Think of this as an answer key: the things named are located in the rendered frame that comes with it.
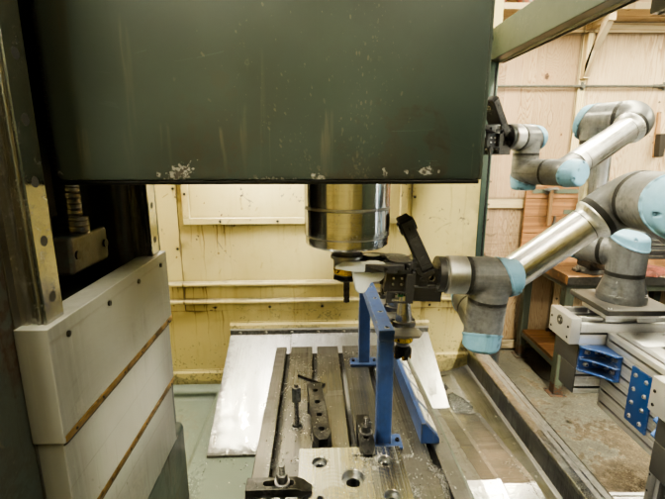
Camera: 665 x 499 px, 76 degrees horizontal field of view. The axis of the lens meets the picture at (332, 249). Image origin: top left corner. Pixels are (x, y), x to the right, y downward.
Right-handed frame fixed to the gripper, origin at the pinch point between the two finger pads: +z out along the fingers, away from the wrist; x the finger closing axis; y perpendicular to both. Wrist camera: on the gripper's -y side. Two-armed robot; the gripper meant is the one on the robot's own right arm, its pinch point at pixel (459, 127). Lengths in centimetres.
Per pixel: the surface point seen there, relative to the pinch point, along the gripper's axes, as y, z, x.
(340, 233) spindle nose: 20, 51, -21
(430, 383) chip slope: 97, -26, 30
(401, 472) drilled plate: 72, 37, -23
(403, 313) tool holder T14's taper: 46, 21, -4
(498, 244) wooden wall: 79, -204, 133
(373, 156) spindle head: 7, 49, -27
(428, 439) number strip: 80, 16, -11
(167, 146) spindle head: 5, 76, -12
